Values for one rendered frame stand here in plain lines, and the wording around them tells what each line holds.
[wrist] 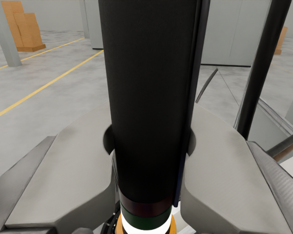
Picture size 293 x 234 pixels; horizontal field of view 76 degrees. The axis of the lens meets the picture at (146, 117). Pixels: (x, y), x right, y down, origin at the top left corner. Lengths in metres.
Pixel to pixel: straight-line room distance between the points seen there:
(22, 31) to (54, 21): 6.20
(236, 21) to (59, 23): 11.12
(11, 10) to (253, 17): 7.44
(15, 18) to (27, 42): 0.81
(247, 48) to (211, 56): 0.93
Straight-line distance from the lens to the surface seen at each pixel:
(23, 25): 8.43
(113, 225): 0.39
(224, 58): 5.92
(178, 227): 0.19
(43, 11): 14.83
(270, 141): 1.34
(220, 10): 5.70
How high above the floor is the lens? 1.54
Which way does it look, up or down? 31 degrees down
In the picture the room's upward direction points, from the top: straight up
